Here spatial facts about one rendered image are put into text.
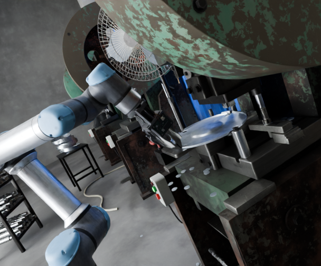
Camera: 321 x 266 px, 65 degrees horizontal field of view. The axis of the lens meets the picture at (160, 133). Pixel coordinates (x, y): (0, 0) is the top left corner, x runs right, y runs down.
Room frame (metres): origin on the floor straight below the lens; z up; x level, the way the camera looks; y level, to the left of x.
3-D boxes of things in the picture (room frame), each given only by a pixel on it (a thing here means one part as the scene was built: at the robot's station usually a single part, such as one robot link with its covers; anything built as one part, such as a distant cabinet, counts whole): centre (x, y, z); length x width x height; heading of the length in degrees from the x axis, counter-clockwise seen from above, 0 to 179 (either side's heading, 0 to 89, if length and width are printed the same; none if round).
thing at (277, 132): (0.75, -0.33, 0.76); 0.17 x 0.06 x 0.10; 16
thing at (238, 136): (0.71, -0.21, 0.75); 0.03 x 0.03 x 0.10; 16
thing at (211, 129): (0.88, -0.16, 0.78); 0.29 x 0.29 x 0.01
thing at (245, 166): (0.91, -0.28, 0.67); 0.45 x 0.30 x 0.06; 16
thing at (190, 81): (0.90, -0.24, 1.04); 0.17 x 0.15 x 0.30; 106
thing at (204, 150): (0.87, -0.11, 0.72); 0.25 x 0.14 x 0.14; 106
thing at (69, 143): (3.61, 1.28, 0.40); 0.45 x 0.40 x 0.79; 28
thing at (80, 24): (2.68, -0.15, 0.87); 1.53 x 0.99 x 1.74; 104
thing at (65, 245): (0.75, 0.43, 0.62); 0.13 x 0.12 x 0.14; 159
